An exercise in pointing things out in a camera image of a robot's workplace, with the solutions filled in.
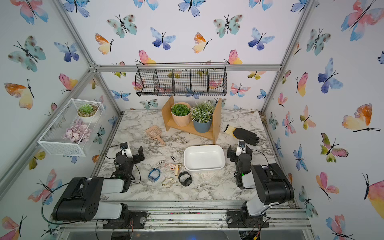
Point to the white mesh wall shelf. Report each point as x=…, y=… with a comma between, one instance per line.
x=52, y=139

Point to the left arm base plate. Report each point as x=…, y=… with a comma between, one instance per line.
x=128, y=220

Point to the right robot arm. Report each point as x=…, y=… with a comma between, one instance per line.
x=271, y=185

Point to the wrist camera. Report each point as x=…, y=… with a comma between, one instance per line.
x=126, y=150
x=241, y=149

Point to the black work glove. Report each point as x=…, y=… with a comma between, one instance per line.
x=242, y=134

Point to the white storage box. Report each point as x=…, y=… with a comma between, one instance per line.
x=204, y=158

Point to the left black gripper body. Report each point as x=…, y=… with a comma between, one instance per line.
x=130, y=163

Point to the pink pot green plant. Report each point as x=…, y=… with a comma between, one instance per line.
x=181, y=113

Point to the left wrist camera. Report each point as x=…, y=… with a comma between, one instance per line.
x=126, y=150

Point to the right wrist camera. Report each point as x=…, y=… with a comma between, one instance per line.
x=241, y=149

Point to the blue pot herb plant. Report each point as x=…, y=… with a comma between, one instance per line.
x=202, y=115

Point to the wooden shelf stand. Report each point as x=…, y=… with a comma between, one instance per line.
x=212, y=133

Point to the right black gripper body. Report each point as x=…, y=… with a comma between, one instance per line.
x=238, y=163

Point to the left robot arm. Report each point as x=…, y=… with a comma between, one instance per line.
x=81, y=200

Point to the succulent in white pot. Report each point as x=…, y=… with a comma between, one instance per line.
x=86, y=112

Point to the silver black wrist watch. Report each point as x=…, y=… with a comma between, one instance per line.
x=176, y=156

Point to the black wire basket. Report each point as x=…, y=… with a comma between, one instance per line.
x=181, y=79

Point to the beige gold wrist watch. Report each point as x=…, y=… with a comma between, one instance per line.
x=167, y=182

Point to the pink flower decoration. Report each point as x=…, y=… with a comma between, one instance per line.
x=78, y=134

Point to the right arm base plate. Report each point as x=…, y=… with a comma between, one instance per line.
x=237, y=219

